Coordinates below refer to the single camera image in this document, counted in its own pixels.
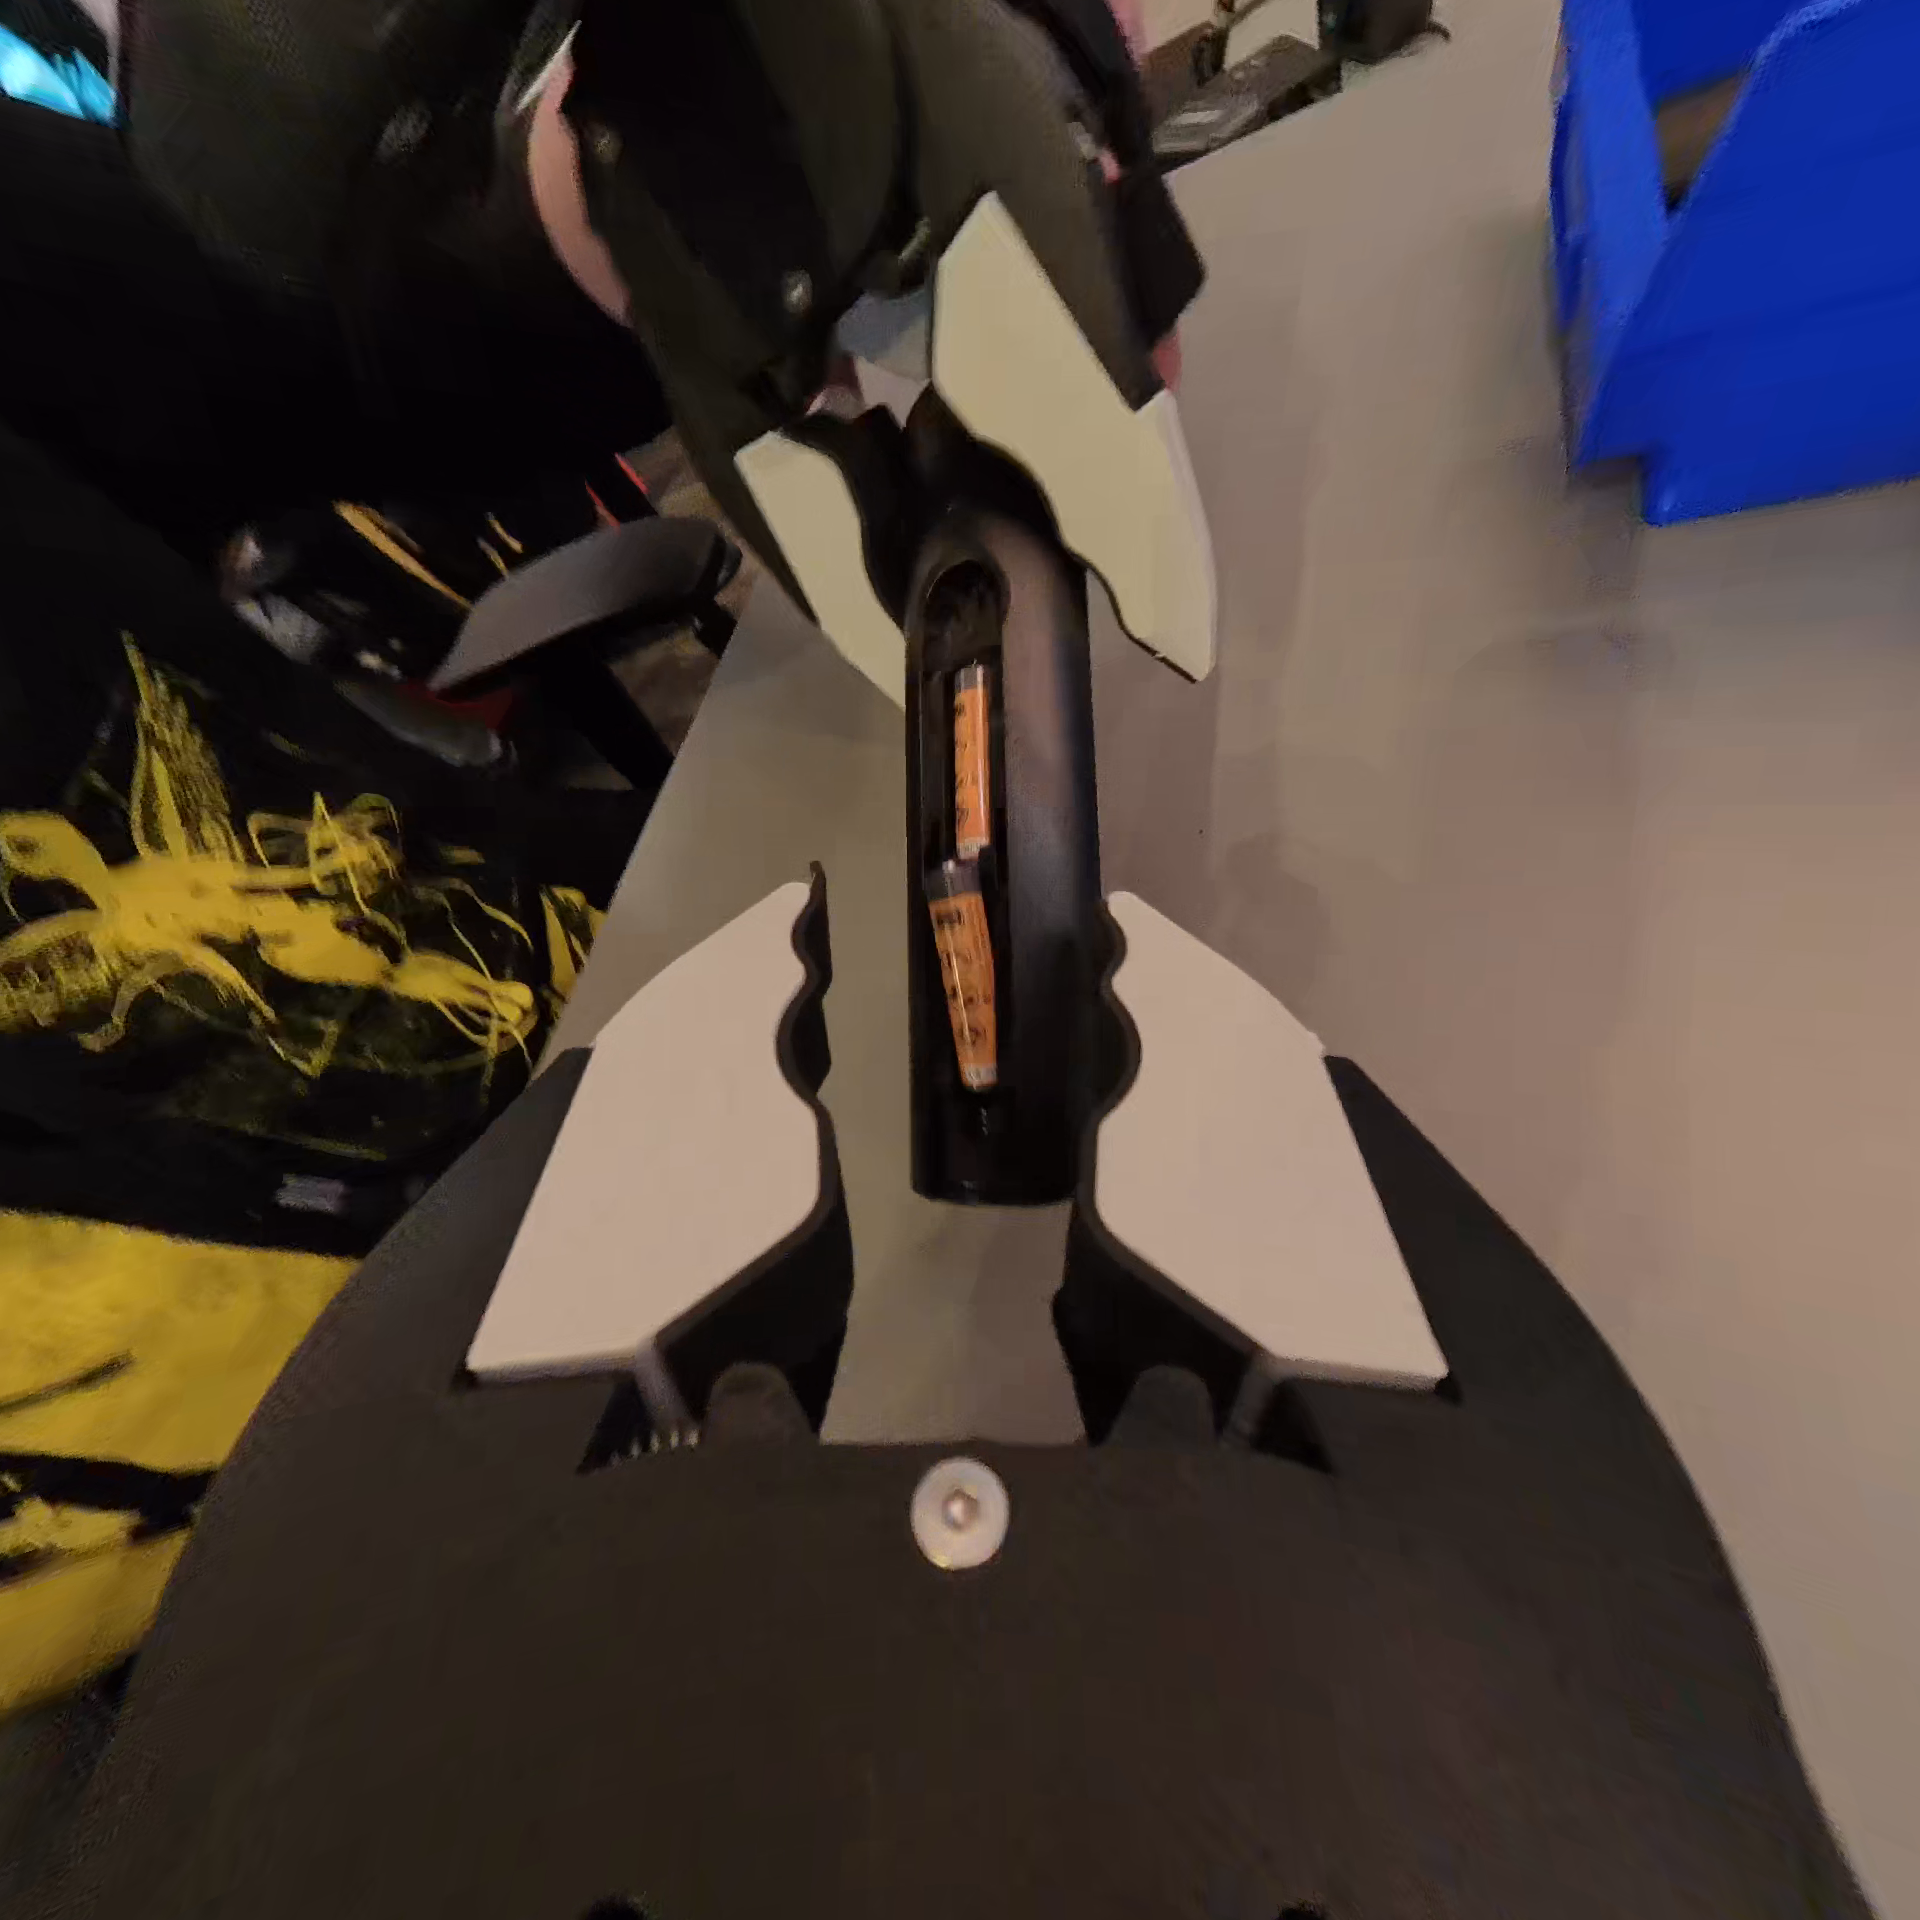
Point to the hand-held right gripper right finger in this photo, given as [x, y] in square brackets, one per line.
[1262, 1185]

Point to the orange AAA battery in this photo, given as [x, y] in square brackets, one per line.
[975, 747]
[968, 973]

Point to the person's left hand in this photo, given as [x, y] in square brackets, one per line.
[570, 193]

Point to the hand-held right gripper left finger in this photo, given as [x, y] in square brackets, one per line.
[662, 1185]

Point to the person's left forearm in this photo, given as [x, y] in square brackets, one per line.
[376, 388]

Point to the grey desk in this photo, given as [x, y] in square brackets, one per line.
[1500, 898]

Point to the yellow black patterned pants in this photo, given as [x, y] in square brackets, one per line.
[152, 1348]

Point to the blue plastic bin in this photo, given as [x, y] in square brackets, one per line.
[1772, 375]

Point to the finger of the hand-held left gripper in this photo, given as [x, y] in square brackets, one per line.
[825, 557]
[1095, 452]

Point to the black remote control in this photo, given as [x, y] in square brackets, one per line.
[1050, 747]

